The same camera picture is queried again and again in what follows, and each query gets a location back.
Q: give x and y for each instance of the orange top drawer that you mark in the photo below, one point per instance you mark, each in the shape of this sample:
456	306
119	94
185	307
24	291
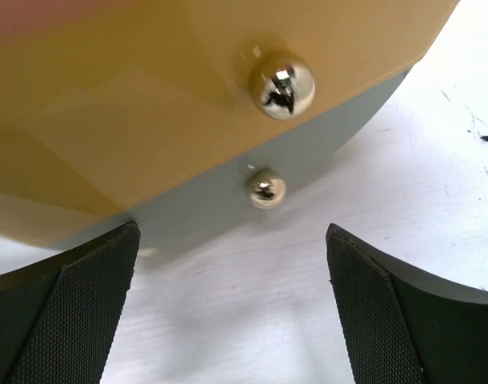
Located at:
15	15

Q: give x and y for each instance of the yellow drawer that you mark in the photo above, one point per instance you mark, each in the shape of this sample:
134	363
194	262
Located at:
119	101

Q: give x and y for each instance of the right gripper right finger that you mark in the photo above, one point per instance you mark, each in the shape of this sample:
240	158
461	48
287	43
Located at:
402	324

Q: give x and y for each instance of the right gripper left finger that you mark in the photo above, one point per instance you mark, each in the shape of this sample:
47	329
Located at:
58	316

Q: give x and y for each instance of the pale bottom drawer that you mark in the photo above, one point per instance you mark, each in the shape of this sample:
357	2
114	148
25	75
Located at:
216	201

